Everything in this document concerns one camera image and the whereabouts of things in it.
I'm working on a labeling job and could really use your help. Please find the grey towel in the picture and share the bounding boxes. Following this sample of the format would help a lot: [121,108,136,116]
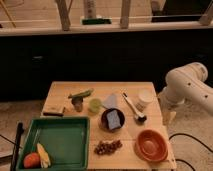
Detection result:
[102,93,118,109]

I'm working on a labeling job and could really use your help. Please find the red tomato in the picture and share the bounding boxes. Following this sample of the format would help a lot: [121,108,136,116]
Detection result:
[23,152,40,169]

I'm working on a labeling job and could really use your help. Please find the green brush on ledge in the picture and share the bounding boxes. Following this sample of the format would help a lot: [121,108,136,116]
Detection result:
[82,18,112,25]

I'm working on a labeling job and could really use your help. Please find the white cup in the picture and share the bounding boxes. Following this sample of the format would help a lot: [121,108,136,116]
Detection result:
[138,89,154,107]

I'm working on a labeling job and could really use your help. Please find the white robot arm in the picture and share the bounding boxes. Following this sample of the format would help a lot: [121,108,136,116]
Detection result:
[158,62,213,125]

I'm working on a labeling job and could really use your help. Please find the green plastic tray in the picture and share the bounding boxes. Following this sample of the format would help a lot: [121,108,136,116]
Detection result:
[16,117,90,171]

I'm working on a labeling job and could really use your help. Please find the bunch of dark grapes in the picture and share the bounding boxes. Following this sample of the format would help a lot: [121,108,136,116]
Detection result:
[94,140,122,155]

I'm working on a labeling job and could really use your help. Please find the black stand pole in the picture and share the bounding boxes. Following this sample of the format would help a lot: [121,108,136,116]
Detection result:
[10,122,24,171]

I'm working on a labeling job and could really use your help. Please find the green cucumber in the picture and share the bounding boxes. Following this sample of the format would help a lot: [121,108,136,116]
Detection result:
[68,89,94,99]

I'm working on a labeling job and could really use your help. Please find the black cable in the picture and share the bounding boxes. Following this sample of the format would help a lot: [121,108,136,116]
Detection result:
[168,132,213,171]

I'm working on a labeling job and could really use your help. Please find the light green cup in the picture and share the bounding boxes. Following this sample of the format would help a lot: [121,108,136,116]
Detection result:
[88,98,102,113]

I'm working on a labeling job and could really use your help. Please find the blue sponge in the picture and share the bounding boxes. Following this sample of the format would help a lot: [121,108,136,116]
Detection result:
[107,110,121,130]

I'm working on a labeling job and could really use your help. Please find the black bowl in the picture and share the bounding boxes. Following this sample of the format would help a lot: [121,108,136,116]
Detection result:
[100,108,125,132]

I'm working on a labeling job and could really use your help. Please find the orange bowl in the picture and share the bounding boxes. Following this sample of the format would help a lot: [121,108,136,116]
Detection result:
[134,129,168,162]

